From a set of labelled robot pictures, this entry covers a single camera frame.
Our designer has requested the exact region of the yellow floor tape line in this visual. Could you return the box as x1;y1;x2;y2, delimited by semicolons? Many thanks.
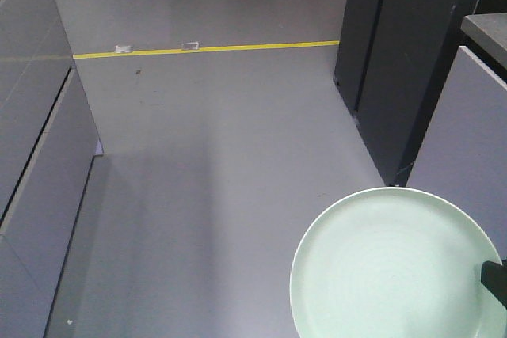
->
73;40;340;60

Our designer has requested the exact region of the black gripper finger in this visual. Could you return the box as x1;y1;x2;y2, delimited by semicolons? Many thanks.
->
480;260;507;309

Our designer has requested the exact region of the light green round plate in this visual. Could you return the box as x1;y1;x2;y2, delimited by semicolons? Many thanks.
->
289;187;506;337

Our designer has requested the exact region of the grey left cabinet row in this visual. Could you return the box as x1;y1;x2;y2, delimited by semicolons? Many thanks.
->
1;0;101;337

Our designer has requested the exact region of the grey kitchen island cabinet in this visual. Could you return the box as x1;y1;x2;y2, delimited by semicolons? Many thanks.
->
408;13;506;258

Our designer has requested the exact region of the dark tall cabinet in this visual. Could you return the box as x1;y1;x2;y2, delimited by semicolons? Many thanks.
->
334;0;480;186

